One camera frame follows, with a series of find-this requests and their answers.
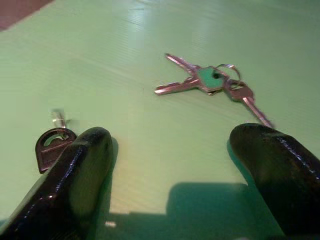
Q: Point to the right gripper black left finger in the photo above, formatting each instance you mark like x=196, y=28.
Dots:
x=75, y=180

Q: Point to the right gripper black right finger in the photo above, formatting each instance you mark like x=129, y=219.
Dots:
x=282, y=175

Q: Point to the black key fob with clasp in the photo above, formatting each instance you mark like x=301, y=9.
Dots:
x=48, y=153

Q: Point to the green corrugated plastic sheet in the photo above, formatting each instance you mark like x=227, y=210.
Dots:
x=100, y=75

